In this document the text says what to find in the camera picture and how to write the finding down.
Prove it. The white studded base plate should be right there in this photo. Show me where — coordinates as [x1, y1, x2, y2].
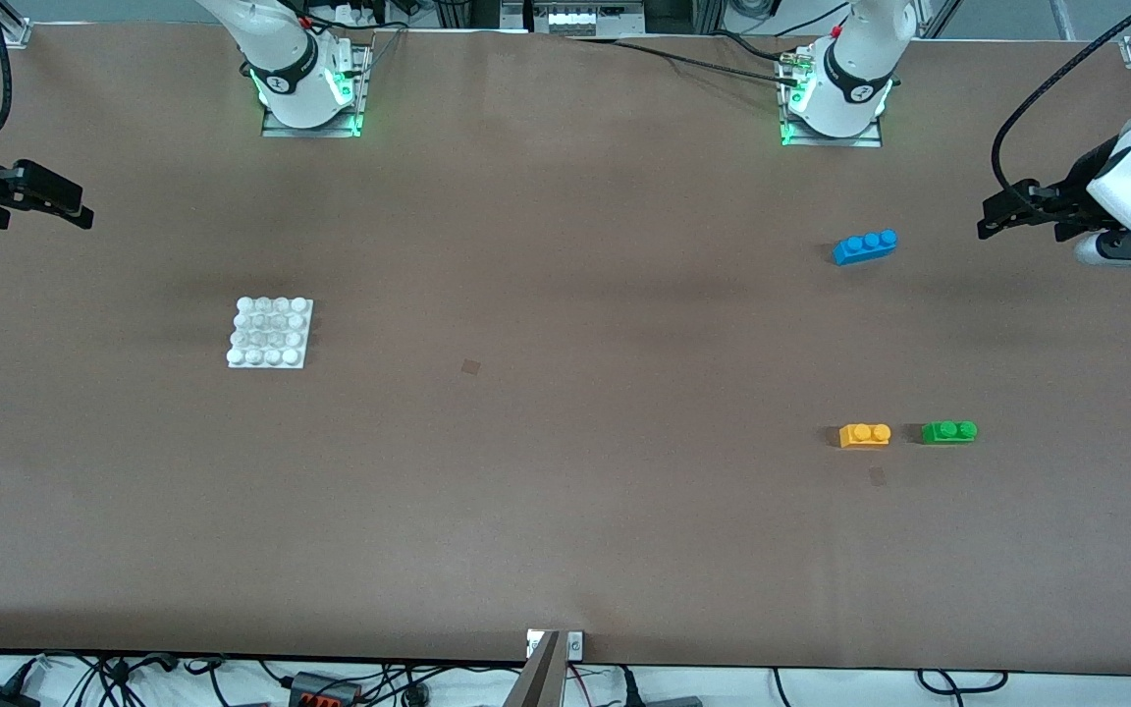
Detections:
[227, 297, 315, 370]

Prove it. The blue three-stud block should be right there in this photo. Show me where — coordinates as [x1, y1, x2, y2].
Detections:
[833, 230, 899, 266]

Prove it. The power adapter with orange plugs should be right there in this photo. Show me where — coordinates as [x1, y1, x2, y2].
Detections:
[289, 672, 363, 707]

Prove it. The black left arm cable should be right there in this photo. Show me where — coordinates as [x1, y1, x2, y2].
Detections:
[991, 0, 1131, 202]

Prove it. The short black table cable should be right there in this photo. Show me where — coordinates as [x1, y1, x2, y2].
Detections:
[708, 29, 807, 68]

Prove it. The long black table cable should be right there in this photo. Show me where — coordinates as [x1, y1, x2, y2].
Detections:
[565, 35, 794, 85]

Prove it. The black looped floor cable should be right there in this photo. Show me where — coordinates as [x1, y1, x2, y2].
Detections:
[916, 669, 1011, 695]

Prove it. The metal pole clamp bracket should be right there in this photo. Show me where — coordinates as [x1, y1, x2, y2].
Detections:
[526, 629, 585, 661]

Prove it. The metal camera pole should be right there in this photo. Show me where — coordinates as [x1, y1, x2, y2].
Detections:
[502, 631, 566, 707]

